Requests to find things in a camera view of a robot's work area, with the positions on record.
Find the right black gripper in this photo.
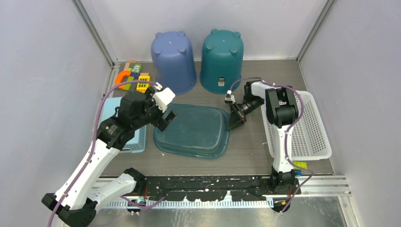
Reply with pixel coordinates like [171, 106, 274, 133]
[227, 96, 263, 132]

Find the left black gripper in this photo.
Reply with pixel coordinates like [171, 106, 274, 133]
[132, 87, 176, 131]

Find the teal plastic basket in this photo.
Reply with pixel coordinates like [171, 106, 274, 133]
[153, 104, 231, 159]

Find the light blue plastic basket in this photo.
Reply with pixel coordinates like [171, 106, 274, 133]
[99, 97, 147, 154]

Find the blue plastic bucket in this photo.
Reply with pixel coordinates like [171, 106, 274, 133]
[150, 31, 197, 95]

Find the teal plastic bucket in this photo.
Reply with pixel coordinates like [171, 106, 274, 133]
[200, 29, 244, 94]

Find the white plastic basket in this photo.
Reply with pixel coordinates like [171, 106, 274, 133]
[261, 90, 333, 162]

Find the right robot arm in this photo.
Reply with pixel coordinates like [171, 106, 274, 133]
[225, 80, 299, 194]

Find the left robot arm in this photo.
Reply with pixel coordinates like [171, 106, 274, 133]
[42, 85, 175, 227]

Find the yellow toy block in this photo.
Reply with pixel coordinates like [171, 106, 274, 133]
[136, 74, 150, 93]

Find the lime green long brick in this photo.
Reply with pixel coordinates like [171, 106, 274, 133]
[122, 76, 135, 91]

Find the purple toy block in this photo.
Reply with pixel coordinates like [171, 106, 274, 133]
[130, 72, 140, 79]

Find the green numbered toy block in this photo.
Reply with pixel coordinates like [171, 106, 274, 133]
[131, 64, 143, 73]

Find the orange toy arch block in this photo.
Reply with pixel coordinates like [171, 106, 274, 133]
[114, 70, 131, 85]

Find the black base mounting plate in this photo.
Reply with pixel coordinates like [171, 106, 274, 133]
[133, 175, 299, 202]

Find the lime green toy brick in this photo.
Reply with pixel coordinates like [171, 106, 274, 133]
[293, 161, 307, 169]

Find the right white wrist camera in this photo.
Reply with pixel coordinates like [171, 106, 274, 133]
[224, 90, 235, 104]

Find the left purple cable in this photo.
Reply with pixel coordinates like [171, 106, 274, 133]
[47, 80, 162, 227]

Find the purple cable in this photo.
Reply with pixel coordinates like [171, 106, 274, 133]
[228, 77, 315, 176]
[47, 80, 162, 227]

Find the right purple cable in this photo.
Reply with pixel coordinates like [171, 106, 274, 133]
[228, 77, 315, 176]

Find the white cable duct strip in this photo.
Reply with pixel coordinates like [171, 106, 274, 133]
[106, 199, 275, 210]

